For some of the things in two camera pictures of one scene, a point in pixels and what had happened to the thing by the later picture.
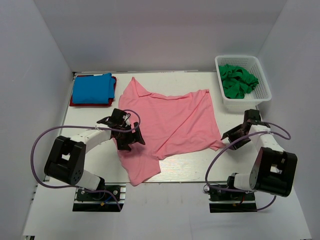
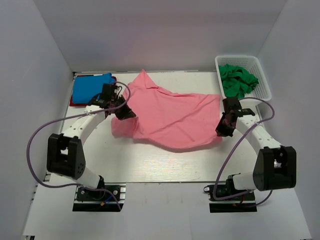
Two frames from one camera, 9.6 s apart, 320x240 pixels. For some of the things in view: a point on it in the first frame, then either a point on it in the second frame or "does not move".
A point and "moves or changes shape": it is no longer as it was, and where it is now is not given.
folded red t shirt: [110, 103] does not move
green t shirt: [236, 81] does not move
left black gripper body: [123, 140] -> [123, 112]
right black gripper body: [237, 130] -> [224, 128]
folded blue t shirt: [93, 89] does not move
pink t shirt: [169, 126] moves or changes shape
